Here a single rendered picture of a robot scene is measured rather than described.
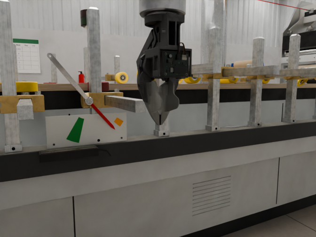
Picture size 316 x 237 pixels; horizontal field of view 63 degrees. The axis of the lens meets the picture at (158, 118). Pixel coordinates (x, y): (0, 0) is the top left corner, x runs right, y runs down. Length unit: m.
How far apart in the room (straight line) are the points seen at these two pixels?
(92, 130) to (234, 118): 0.86
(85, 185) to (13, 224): 0.36
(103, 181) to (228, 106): 0.80
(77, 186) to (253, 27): 10.67
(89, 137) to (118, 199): 0.45
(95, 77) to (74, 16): 7.47
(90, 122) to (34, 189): 0.27
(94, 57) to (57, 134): 0.27
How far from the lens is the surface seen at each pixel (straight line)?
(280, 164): 1.85
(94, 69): 0.87
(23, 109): 0.60
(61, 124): 0.86
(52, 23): 8.25
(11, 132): 0.86
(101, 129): 0.88
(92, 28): 0.89
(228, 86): 1.41
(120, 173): 0.97
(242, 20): 10.96
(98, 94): 0.87
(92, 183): 0.95
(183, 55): 0.49
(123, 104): 0.70
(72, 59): 8.11
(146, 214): 1.33
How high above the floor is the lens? 0.90
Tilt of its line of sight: 8 degrees down
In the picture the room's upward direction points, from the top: straight up
